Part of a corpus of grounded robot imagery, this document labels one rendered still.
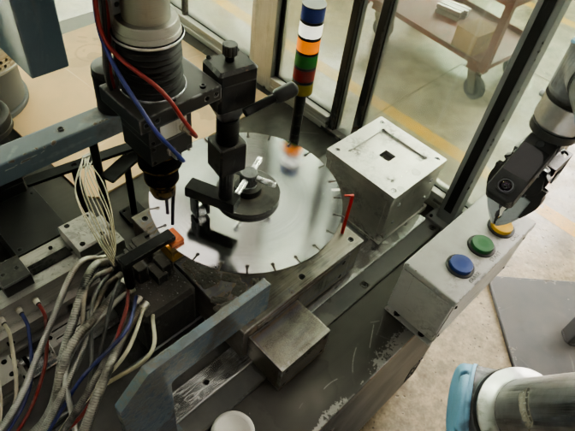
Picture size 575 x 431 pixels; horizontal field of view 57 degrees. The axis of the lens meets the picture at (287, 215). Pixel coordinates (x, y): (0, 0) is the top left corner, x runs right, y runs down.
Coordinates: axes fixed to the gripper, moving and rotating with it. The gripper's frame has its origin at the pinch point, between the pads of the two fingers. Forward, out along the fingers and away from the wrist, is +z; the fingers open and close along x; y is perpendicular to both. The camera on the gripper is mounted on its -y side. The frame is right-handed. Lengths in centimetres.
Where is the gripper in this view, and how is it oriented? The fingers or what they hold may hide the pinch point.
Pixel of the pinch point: (494, 221)
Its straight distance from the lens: 97.3
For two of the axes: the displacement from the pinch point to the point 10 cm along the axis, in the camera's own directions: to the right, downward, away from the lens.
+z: -1.1, 6.6, 7.4
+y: 7.1, -4.7, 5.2
